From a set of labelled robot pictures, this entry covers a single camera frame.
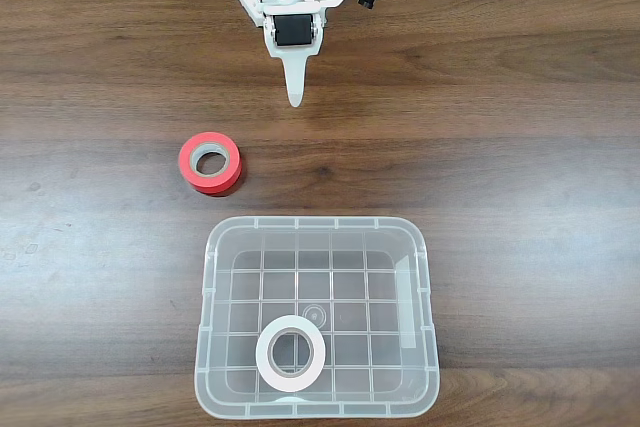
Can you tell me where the red tape roll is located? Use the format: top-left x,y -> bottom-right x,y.
177,131 -> 245,197

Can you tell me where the clear plastic box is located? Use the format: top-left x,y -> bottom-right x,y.
193,215 -> 441,420

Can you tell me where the white tape roll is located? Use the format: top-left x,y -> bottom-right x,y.
255,314 -> 328,393

